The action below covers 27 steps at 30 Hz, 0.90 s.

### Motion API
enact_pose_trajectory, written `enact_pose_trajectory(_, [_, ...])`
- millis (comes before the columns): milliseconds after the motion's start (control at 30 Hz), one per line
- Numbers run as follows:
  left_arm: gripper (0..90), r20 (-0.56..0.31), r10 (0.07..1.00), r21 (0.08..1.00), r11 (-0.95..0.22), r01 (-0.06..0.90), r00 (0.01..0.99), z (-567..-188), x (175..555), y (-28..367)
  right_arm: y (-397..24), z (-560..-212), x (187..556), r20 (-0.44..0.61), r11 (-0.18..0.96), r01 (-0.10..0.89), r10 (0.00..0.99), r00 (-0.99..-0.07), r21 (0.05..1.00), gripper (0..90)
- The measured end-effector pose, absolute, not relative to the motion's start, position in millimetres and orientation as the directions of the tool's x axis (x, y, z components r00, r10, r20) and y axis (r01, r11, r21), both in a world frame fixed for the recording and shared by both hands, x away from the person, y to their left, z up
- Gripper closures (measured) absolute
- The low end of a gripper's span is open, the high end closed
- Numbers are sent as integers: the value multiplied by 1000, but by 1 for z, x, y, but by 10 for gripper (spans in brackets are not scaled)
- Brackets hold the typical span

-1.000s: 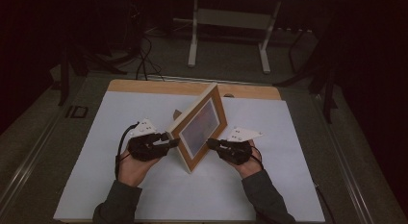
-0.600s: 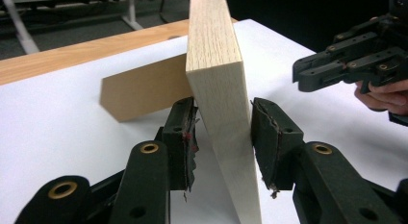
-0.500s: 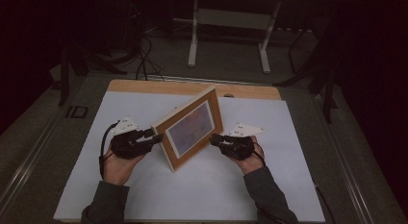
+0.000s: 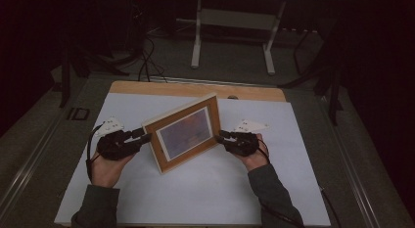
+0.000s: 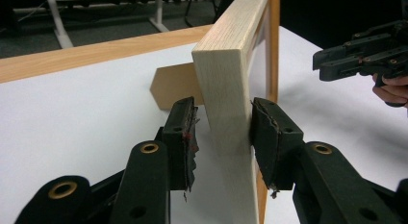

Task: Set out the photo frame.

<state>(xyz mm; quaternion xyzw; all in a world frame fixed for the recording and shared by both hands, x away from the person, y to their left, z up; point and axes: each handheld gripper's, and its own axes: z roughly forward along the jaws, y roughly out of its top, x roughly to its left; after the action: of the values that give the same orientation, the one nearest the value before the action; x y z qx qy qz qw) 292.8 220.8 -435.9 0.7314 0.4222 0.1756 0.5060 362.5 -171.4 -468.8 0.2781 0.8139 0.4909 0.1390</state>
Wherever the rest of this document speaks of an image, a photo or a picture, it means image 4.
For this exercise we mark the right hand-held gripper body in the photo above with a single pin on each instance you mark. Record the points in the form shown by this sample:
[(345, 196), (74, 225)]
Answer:
[(243, 145)]

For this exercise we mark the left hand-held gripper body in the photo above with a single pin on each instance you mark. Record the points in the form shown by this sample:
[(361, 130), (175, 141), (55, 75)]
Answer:
[(112, 146)]

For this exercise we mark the wooden picture frame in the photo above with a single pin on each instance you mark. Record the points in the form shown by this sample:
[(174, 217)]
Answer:
[(186, 133)]

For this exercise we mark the person's right hand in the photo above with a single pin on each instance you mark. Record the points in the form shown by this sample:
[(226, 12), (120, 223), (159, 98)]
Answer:
[(257, 159)]

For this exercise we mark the person's left hand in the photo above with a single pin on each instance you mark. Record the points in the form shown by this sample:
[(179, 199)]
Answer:
[(106, 172)]

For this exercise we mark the black metal stand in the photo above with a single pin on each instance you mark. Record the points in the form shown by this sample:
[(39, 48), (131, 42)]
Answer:
[(65, 78), (332, 74)]

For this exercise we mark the black rectangular floor bracket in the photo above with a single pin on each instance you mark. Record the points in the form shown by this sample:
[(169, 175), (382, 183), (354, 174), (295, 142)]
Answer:
[(78, 114)]

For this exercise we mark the metal floor rail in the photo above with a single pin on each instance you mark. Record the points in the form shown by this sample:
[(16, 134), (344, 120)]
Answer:
[(26, 175), (352, 162), (208, 81)]

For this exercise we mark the white metal desk frame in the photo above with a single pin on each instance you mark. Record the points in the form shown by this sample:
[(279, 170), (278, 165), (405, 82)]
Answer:
[(195, 42)]

